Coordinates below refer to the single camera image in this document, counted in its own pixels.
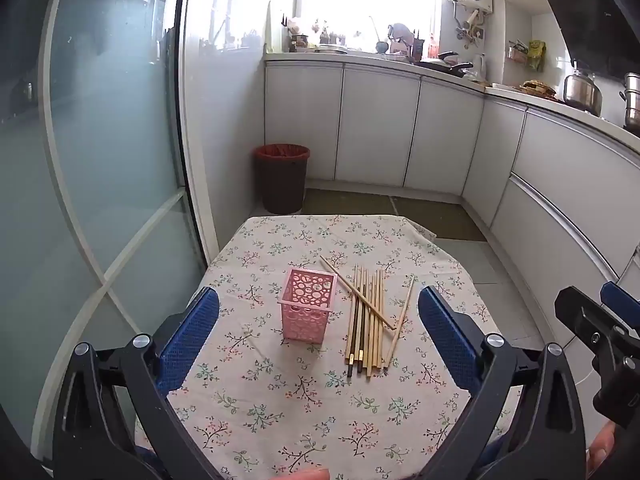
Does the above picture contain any steel pot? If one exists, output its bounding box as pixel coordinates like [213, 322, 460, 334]
[618, 72, 640, 129]

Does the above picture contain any black frying pan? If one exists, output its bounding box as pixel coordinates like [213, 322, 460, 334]
[418, 51, 475, 79]

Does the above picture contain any pink perforated plastic basket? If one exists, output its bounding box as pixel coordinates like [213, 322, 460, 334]
[278, 267, 339, 345]

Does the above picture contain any metal wall rack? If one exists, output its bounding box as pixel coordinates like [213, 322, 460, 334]
[505, 40, 531, 65]

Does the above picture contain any olive floor mat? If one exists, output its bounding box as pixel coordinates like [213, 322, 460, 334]
[391, 196, 489, 243]
[301, 188, 397, 217]

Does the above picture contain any black range hood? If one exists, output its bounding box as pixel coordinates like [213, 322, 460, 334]
[529, 0, 640, 92]

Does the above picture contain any frosted glass sliding door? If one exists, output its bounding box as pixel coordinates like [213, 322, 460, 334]
[0, 0, 222, 463]

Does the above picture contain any plate of food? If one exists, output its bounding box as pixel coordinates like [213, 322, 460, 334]
[517, 79, 557, 99]

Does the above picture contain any bundle of wooden chopsticks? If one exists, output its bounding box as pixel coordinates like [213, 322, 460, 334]
[320, 255, 417, 379]

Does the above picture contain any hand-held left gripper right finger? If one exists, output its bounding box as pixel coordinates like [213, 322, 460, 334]
[418, 286, 587, 480]

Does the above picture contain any dark trash bin red bag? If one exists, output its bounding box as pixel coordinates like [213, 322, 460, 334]
[252, 143, 311, 216]

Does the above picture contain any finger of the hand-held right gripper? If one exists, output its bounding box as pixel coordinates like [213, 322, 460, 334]
[554, 285, 632, 357]
[600, 281, 640, 329]

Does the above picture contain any person's left hand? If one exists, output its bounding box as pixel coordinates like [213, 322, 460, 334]
[284, 467, 332, 480]

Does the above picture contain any floral tablecloth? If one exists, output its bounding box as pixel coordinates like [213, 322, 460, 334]
[134, 215, 527, 480]

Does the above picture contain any person's right hand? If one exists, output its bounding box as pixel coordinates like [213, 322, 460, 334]
[586, 419, 619, 480]

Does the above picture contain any steel kettle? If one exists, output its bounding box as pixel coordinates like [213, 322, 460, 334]
[563, 60, 605, 116]

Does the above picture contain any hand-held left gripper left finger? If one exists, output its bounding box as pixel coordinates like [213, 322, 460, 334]
[52, 286, 223, 480]

